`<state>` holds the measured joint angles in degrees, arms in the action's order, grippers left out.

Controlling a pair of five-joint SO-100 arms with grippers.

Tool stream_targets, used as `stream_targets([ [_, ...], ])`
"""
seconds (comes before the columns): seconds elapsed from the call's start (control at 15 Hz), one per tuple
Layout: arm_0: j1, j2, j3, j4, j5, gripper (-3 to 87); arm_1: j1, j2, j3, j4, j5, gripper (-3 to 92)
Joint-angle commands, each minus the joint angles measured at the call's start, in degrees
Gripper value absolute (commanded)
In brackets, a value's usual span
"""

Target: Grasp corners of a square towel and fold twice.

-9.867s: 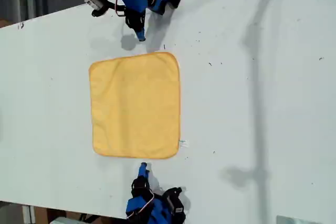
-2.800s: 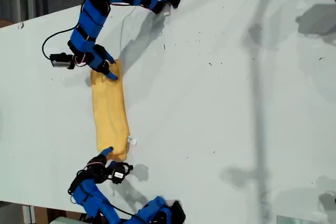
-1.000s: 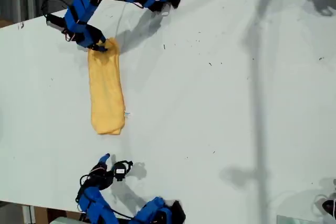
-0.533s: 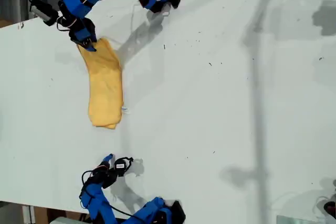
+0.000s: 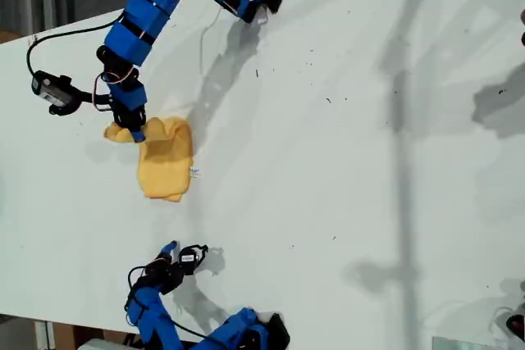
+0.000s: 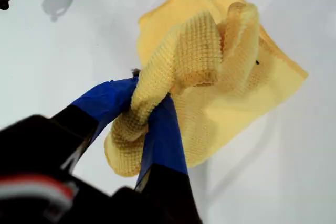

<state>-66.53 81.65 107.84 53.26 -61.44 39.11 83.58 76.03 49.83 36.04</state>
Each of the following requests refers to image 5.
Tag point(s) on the yellow square towel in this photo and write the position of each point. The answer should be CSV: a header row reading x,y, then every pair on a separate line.
x,y
164,161

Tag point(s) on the white plastic container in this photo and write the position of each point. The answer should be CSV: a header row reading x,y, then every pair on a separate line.
x,y
102,344

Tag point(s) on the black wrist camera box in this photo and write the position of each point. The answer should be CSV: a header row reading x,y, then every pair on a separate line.
x,y
53,89
189,260

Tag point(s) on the brown cardboard box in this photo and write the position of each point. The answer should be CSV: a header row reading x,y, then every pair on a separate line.
x,y
65,337

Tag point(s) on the dark handheld controller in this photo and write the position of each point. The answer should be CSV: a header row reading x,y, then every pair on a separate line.
x,y
517,324

